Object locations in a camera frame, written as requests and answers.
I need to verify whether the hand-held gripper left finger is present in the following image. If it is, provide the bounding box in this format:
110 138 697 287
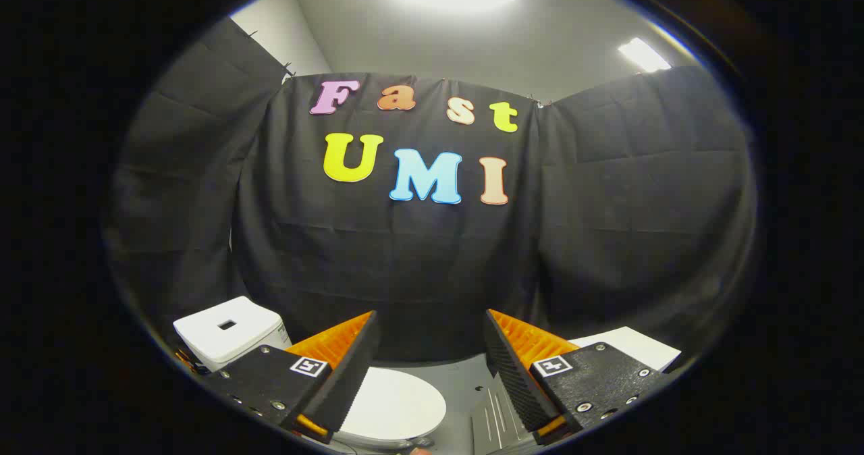
201 310 382 444

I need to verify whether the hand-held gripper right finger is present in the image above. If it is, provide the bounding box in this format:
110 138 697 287
482 309 677 446

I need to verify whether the white toilet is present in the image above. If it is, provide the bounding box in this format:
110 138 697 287
173 296 436 452

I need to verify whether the grey ribbed plastic panel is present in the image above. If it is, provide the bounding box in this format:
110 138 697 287
470 374 541 455

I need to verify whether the white flat board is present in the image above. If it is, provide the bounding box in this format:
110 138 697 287
568 327 682 373

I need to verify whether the black backdrop cloth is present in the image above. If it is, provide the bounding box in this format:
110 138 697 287
101 18 758 363

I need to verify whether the small ceiling light panel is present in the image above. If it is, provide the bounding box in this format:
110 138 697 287
618 37 672 74

